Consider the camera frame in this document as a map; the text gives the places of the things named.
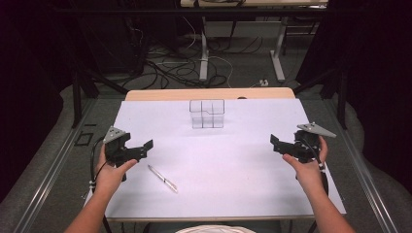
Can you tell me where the black metal stand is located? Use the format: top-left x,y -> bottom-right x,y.
292,66 -> 349,131
54,57 -> 129,130

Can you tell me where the person's left hand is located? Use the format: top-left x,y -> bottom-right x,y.
94,144 -> 139,195

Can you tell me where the clear acrylic organizer box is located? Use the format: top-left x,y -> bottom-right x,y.
189,98 -> 225,130

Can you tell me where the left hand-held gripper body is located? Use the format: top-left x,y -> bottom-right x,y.
102,125 -> 146,169

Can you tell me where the tangle of floor cables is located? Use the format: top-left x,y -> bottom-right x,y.
122,16 -> 266,90

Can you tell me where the white table cover sheet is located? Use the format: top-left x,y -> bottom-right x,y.
83,98 -> 348,219

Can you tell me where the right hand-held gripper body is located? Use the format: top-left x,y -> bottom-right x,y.
275,121 -> 338,164

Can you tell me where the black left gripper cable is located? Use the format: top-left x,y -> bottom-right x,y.
88,135 -> 114,233

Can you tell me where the silver pen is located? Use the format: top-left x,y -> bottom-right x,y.
147,164 -> 180,194

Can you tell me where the person's white shirt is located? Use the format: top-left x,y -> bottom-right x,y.
174,224 -> 257,233

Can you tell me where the person's right hand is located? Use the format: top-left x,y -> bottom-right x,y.
282,135 -> 329,195

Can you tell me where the white desk frame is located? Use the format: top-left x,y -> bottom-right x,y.
180,0 -> 329,83

